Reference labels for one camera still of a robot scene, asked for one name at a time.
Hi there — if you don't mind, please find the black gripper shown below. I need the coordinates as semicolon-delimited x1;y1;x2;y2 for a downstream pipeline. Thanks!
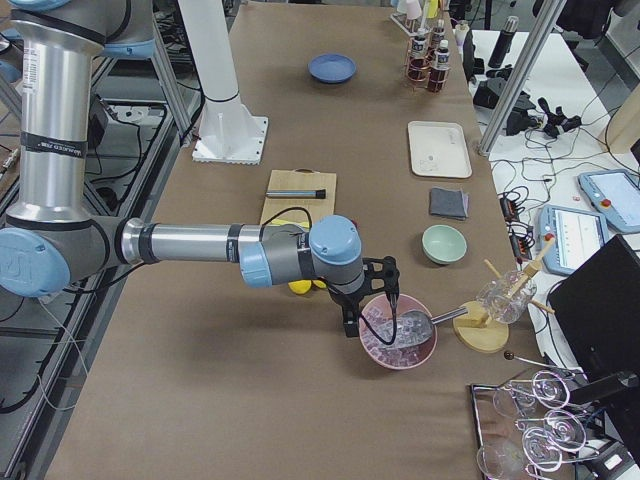
327;282;370;338

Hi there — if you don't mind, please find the blue round plate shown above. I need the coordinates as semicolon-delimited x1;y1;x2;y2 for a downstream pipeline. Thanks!
308;53;357;84

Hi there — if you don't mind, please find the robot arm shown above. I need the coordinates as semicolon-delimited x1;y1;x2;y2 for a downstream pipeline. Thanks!
1;1;374;337

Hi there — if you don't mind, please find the pink ice bowl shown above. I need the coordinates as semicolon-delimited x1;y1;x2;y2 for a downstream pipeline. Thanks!
359;294;438;370

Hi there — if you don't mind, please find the metal ice scoop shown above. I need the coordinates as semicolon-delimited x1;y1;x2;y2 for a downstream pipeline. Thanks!
391;306;468;348

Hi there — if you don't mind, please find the yellow lemon near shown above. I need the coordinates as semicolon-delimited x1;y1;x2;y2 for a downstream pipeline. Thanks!
288;280;313;295

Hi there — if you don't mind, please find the wooden cup tree stand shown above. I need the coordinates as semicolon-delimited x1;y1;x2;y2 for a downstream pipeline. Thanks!
453;241;554;353

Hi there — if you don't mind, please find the mint green bowl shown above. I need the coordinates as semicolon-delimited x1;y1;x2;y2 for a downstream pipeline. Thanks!
421;224;467;265

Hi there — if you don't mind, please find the wooden cutting board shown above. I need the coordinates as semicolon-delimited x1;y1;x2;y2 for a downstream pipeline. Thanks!
259;168;338;231

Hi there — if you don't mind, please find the yellow plastic knife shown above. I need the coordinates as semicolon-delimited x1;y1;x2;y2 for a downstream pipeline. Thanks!
270;219;309;228

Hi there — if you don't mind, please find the steel muddler black tip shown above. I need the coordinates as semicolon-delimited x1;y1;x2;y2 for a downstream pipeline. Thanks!
266;189;327;199

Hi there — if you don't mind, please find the grey folded cloth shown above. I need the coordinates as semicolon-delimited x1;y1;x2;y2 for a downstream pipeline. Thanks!
429;187;469;220

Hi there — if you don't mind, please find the glass mug on stand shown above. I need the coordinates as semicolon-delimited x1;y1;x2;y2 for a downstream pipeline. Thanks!
476;270;537;324

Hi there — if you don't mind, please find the cream rabbit tray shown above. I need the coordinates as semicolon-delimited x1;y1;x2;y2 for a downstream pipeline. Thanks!
407;121;472;179

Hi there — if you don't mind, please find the wine glass rack tray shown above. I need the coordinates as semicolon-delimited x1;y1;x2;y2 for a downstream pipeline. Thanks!
468;349;640;480

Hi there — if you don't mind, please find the teach pendant near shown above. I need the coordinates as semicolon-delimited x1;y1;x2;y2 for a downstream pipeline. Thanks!
538;204;609;276

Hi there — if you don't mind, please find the teach pendant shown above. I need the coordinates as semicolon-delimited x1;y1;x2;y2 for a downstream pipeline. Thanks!
538;204;609;276
578;169;640;234

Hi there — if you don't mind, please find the black laptop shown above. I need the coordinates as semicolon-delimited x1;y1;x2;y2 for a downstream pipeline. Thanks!
546;233;640;396

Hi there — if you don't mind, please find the tea bottle front middle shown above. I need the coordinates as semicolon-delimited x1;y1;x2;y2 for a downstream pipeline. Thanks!
428;39;450;93

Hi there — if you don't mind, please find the tea bottle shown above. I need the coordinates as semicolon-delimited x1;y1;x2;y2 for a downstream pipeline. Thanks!
431;18;448;64
428;39;450;93
406;27;429;85

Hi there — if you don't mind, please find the tea bottle back right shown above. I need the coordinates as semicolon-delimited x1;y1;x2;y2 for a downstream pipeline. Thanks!
406;27;429;85

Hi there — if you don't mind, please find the teach pendant far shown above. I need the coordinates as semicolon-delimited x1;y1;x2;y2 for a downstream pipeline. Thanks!
578;169;640;234

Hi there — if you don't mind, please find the tea bottle back left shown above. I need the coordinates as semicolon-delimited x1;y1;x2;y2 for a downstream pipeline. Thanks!
431;18;448;64

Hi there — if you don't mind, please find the white cup rack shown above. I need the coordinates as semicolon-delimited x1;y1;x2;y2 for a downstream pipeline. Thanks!
390;0;449;36

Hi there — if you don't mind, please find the black thermos bottle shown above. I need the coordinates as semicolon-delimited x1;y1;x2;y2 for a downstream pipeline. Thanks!
488;15;519;69

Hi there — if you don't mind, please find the pink cup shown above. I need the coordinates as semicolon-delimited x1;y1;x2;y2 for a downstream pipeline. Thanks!
398;0;422;20

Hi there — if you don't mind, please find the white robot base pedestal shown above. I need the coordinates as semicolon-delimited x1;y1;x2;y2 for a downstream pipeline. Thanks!
179;1;268;165

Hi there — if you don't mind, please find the copper wire bottle rack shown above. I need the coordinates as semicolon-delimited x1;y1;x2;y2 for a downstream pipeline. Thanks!
404;32;451;93

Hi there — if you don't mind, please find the aluminium frame post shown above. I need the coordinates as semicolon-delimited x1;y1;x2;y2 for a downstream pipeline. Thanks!
478;0;566;157

